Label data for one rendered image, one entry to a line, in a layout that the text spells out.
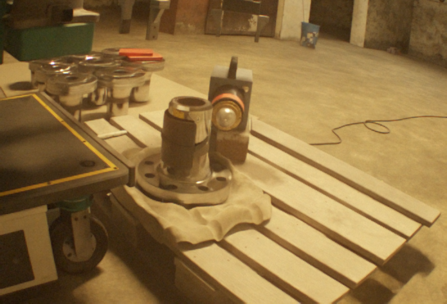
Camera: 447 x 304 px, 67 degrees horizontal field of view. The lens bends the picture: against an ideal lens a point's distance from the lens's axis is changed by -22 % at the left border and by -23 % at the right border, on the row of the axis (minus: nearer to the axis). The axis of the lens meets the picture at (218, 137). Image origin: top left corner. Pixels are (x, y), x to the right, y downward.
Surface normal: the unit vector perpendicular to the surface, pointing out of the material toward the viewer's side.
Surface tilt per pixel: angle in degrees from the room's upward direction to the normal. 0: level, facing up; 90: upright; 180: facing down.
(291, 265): 0
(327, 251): 0
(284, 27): 90
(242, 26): 90
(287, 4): 90
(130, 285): 0
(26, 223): 90
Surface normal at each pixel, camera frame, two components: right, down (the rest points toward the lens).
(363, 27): -0.77, 0.14
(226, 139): -0.06, 0.35
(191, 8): 0.63, 0.34
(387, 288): 0.12, -0.93
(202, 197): 0.44, 0.37
